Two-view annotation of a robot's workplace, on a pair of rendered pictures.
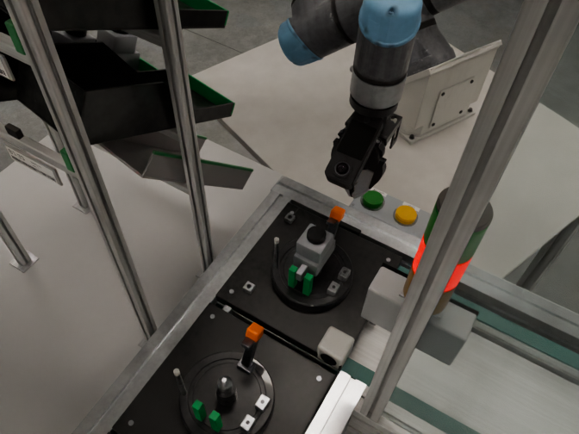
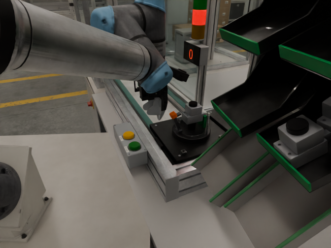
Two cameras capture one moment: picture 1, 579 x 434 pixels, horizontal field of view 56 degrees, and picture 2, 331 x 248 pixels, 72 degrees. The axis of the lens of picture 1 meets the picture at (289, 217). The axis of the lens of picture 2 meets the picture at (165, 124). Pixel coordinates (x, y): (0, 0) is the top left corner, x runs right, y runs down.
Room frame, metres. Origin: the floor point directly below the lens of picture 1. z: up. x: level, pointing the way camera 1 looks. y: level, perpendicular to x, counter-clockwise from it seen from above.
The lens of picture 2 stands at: (1.12, 0.30, 1.45)
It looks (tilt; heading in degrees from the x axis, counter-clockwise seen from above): 32 degrees down; 217
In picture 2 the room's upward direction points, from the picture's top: straight up
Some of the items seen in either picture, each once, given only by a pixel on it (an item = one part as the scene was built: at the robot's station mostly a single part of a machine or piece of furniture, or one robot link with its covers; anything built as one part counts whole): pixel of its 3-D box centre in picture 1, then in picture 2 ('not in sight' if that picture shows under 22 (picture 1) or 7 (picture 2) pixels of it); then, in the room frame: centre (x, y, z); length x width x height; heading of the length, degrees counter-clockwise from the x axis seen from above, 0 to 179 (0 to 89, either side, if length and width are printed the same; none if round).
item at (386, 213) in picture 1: (402, 225); (129, 142); (0.65, -0.22, 0.93); 0.21 x 0.07 x 0.06; 61
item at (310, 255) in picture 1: (312, 250); (194, 110); (0.49, -0.04, 1.06); 0.08 x 0.04 x 0.07; 151
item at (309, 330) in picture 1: (311, 278); (190, 134); (0.50, -0.04, 0.96); 0.24 x 0.24 x 0.02; 61
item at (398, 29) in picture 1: (386, 33); (149, 17); (0.63, -0.12, 1.37); 0.09 x 0.08 x 0.11; 170
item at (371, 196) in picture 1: (372, 201); (134, 146); (0.68, -0.16, 0.96); 0.04 x 0.04 x 0.02
